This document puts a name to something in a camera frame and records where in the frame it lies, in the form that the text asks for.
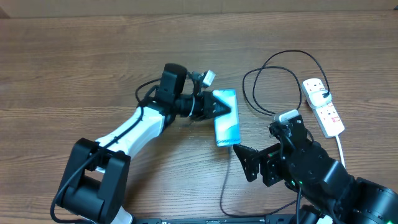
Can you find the white power strip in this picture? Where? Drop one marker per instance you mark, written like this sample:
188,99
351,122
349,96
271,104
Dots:
327,115

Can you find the blue Samsung Galaxy smartphone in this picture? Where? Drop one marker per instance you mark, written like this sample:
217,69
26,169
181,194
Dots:
227,131

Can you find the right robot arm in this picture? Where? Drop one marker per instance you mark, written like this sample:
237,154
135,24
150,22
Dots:
306,168

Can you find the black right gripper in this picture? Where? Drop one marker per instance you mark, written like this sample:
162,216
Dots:
249,157

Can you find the white charger plug adapter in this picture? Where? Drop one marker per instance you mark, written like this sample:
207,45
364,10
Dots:
319,98

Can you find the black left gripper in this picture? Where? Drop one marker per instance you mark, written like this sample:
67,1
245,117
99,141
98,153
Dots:
207,99

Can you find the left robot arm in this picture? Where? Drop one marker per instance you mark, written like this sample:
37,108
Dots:
95,178

